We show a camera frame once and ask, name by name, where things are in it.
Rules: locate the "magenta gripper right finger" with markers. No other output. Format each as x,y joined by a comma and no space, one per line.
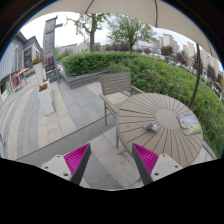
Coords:
152,166

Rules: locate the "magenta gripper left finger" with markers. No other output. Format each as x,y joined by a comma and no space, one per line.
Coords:
70,166

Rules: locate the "dark patterned computer mouse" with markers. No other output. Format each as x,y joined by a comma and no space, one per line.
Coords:
151,127

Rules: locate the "round slatted patio table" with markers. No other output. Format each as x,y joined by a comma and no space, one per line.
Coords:
161,124

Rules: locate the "white planter box near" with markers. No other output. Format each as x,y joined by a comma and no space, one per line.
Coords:
46,100

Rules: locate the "white planter box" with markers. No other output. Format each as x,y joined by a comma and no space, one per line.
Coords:
46,100
37,63

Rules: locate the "wooden slatted patio chair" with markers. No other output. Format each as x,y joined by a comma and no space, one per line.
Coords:
112,83

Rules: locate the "green trimmed hedge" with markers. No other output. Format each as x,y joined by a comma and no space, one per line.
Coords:
152,75

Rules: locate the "tall grey sign pylon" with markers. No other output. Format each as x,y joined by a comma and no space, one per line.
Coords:
49,55

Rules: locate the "white planter box far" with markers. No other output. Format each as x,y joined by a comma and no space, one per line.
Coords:
37,63

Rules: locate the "grey storefront building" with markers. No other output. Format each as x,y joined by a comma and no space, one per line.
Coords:
16,60

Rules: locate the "tree right behind hedge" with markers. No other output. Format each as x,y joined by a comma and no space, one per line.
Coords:
129,30

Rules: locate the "tree behind hedge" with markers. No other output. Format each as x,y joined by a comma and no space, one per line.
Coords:
88,24
129,30

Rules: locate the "tree left behind hedge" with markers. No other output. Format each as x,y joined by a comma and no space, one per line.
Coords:
88,24

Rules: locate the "beige patio umbrella canopy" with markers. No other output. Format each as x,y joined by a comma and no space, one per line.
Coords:
155,12

